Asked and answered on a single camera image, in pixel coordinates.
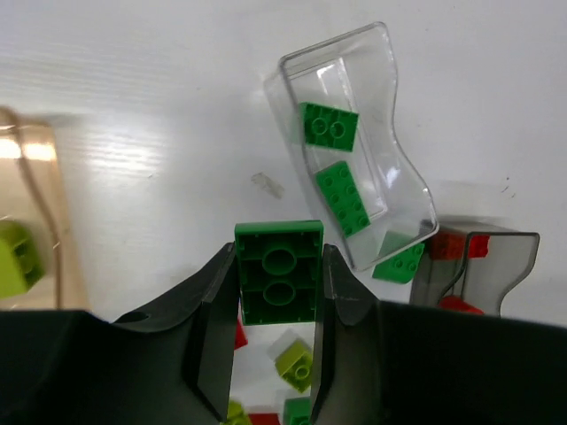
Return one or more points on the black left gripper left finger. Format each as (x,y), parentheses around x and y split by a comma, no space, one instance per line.
(166,362)

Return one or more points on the red square lego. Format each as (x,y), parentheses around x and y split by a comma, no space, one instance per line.
(264,418)

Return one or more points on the grey transparent container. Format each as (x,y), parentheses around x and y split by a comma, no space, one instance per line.
(511,258)

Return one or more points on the lime lego upturned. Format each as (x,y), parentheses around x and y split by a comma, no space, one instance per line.
(294,365)

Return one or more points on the lime small lego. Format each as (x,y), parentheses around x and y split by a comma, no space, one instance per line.
(236,414)

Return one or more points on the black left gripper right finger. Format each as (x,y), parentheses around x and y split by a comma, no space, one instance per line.
(379,362)

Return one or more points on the green two-by-four lego upturned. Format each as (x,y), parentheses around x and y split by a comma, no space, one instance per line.
(279,270)

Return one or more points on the green square lego upturned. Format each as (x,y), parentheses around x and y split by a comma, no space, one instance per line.
(297,411)

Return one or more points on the red legos in grey bin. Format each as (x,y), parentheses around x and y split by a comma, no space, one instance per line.
(449,252)

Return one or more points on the lime curved lego brick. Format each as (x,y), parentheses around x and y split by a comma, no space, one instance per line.
(21,265)

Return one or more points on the green sloped lego brick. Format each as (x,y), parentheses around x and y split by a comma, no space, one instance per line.
(402,267)

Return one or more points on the green lego in clear bin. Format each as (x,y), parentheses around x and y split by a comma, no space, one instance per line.
(329,127)

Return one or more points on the red curved lego brick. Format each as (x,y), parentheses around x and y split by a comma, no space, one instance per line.
(241,338)

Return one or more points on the clear transparent container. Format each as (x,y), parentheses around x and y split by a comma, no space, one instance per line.
(357,72)

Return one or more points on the green flat long lego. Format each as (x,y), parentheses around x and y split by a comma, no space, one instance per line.
(339,190)

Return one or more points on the orange transparent container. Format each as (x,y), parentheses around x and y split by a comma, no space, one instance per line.
(33,194)

